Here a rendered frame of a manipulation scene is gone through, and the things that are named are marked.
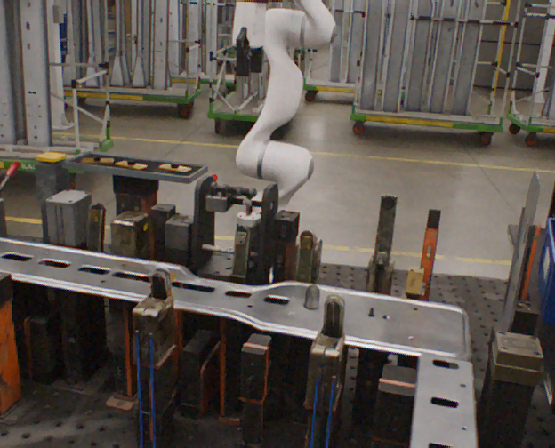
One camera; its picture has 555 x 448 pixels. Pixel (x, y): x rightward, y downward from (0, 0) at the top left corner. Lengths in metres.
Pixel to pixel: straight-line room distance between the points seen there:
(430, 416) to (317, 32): 1.14
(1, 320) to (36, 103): 4.33
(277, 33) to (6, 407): 1.19
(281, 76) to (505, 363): 1.05
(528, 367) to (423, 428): 0.25
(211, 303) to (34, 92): 4.50
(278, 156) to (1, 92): 4.20
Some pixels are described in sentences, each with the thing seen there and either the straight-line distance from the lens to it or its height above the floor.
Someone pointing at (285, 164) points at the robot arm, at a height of 1.16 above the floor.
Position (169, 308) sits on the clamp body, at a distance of 1.25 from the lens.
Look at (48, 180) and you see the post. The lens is 1.86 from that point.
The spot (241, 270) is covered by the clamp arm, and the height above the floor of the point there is 1.00.
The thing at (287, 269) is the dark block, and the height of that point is 0.99.
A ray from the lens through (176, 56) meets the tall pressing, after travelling 10.78.
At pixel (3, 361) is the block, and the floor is 0.84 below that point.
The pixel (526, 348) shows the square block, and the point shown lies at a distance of 1.18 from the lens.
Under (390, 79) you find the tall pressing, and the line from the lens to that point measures 8.24.
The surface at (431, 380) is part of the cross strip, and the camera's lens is 1.14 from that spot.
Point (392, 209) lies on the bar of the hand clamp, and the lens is 1.38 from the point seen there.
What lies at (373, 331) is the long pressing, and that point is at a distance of 1.26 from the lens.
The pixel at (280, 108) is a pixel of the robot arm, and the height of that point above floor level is 1.31.
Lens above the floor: 1.61
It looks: 20 degrees down
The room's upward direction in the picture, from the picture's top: 3 degrees clockwise
